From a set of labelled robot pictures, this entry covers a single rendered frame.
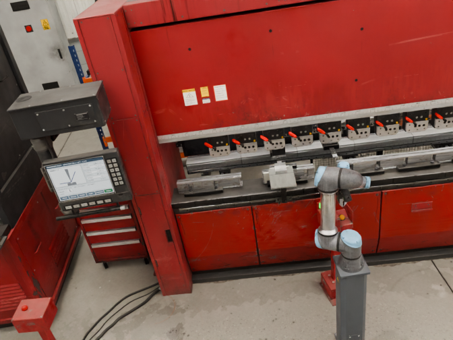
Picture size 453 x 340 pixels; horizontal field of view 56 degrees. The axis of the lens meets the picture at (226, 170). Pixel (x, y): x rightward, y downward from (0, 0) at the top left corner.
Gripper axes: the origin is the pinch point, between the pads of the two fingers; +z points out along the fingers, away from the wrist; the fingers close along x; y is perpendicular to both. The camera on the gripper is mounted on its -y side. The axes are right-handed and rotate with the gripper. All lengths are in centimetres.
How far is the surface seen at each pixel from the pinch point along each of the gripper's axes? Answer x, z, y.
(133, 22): 110, -130, 68
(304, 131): 12, -42, 39
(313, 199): 11.7, 9.5, 23.9
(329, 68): -6, -86, 39
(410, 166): -60, -5, 15
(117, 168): 140, -63, 16
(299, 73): 13, -84, 43
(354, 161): -23.3, -10.6, 31.0
